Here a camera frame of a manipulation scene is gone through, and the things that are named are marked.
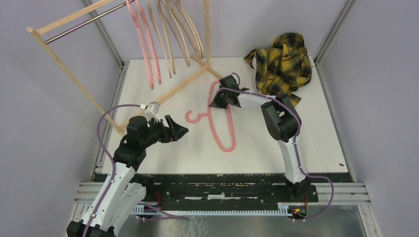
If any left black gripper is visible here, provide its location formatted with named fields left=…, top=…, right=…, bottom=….
left=141, top=114, right=188, bottom=148

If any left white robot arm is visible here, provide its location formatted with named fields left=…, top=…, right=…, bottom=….
left=66, top=115, right=189, bottom=237

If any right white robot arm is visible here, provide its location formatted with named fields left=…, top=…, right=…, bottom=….
left=209, top=75, right=310, bottom=201

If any yellow plaid shirt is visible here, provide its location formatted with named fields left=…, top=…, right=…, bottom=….
left=244, top=33, right=312, bottom=106

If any wooden clothes rack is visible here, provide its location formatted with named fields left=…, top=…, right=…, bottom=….
left=26, top=0, right=226, bottom=136

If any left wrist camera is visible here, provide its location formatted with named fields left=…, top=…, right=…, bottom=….
left=140, top=102, right=160, bottom=123

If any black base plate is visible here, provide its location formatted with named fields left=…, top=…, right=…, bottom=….
left=143, top=173, right=319, bottom=211

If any white cable comb rail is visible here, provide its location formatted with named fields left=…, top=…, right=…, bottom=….
left=131, top=204, right=292, bottom=217

